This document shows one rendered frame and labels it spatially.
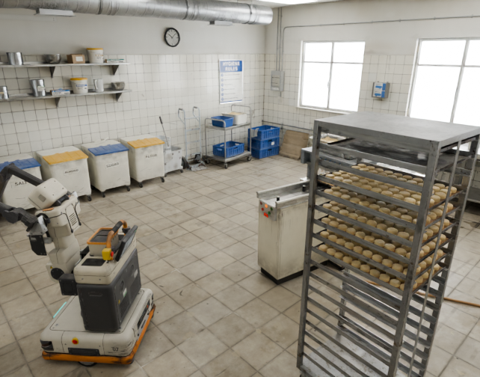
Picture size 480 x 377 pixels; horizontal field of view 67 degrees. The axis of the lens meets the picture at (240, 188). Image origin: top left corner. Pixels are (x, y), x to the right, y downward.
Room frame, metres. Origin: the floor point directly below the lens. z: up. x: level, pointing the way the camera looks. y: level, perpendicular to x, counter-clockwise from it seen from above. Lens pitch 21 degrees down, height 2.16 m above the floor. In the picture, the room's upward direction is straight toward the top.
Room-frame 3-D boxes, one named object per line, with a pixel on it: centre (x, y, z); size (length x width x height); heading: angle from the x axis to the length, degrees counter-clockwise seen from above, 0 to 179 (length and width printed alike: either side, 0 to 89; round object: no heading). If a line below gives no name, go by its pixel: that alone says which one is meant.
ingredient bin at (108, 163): (5.66, 2.15, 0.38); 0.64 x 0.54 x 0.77; 42
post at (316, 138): (1.93, -0.41, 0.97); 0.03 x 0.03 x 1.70; 40
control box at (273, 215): (3.13, -0.26, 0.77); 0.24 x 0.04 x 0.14; 33
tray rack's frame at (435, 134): (1.84, -0.78, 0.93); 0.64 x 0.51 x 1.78; 40
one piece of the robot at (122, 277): (2.33, 1.00, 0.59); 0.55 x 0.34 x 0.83; 176
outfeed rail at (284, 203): (3.54, -1.16, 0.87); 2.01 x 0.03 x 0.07; 123
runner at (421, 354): (1.96, -0.93, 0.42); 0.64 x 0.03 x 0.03; 40
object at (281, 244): (3.33, -0.56, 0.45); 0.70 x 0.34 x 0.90; 123
